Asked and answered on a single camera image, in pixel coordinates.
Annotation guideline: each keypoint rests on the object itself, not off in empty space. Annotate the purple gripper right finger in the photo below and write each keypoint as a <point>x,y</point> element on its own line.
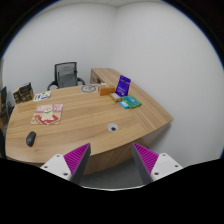
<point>153,166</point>

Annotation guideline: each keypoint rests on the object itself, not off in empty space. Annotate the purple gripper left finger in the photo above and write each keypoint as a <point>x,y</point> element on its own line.
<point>70,166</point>

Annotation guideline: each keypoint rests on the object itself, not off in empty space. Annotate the black computer mouse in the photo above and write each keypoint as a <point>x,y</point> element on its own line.
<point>30,139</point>

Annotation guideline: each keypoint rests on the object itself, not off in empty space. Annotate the colourful printed mouse pad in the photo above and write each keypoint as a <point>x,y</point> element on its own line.
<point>49,114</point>

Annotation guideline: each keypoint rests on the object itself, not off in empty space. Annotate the wooden office desk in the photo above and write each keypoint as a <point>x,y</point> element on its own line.
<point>85,117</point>

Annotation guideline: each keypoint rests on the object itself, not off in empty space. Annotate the green flat box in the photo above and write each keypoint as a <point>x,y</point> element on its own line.
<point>131,101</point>

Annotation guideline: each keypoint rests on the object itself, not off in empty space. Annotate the small blue box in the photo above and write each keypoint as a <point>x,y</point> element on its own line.
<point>124,104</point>

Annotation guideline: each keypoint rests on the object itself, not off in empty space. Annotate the white green leaflet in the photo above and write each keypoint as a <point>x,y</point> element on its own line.
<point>42,96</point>

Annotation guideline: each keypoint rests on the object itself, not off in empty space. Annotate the small tan box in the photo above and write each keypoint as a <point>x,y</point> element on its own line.
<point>115,97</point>

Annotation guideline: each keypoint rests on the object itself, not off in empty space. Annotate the orange cardboard box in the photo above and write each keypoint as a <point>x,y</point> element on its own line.
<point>106,90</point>

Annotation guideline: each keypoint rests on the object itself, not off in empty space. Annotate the purple standing sign card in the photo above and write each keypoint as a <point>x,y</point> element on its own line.
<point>123,86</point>

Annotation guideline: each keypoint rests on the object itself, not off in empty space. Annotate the dark brown product box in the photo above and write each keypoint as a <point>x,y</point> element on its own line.
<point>26,92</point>

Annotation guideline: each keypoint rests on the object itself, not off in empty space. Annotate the black visitor chair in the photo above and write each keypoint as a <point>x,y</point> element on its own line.
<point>5,108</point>

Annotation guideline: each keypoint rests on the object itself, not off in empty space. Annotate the grey mesh office chair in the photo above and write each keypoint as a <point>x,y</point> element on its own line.
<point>65,75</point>

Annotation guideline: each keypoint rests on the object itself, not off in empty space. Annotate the small brown product box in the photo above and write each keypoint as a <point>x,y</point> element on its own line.
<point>16,96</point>

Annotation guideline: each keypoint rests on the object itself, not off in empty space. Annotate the wooden side desk return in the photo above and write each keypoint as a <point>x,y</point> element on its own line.
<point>104,75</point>

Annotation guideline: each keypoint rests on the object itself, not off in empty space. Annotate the silver desk cable grommet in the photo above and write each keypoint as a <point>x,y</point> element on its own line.
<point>112,127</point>

